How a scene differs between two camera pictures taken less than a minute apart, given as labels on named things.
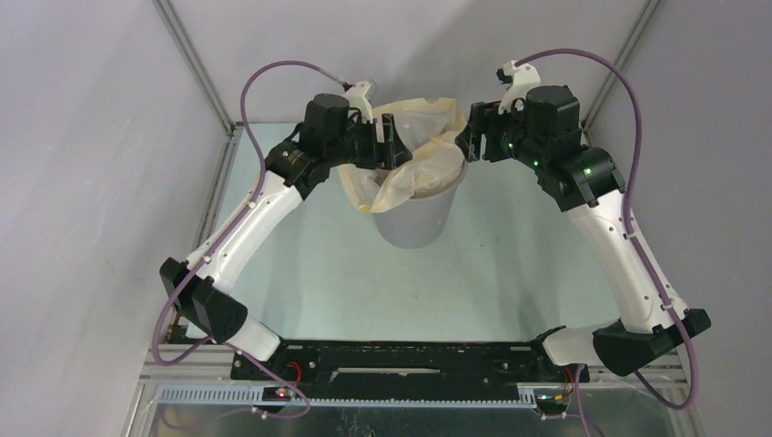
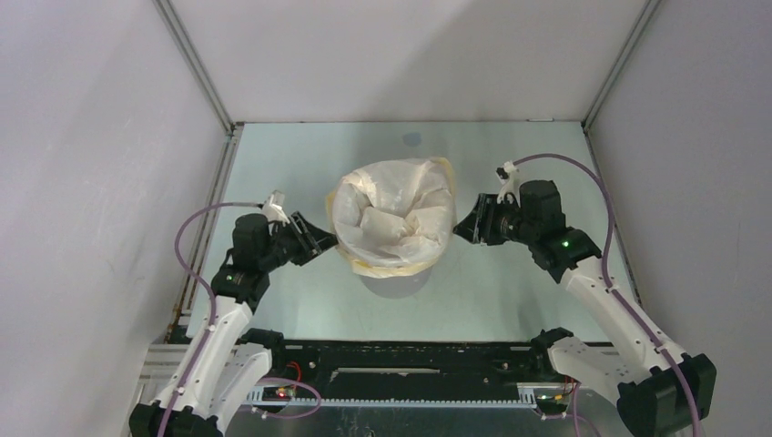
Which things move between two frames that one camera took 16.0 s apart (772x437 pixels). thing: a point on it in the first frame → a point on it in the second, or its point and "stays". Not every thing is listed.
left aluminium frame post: (193, 58) stays
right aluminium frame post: (638, 30) stays
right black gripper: (488, 137) → (485, 220)
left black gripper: (396, 154) → (311, 240)
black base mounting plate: (401, 366) stays
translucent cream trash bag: (429, 129) → (396, 217)
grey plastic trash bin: (421, 222) → (399, 287)
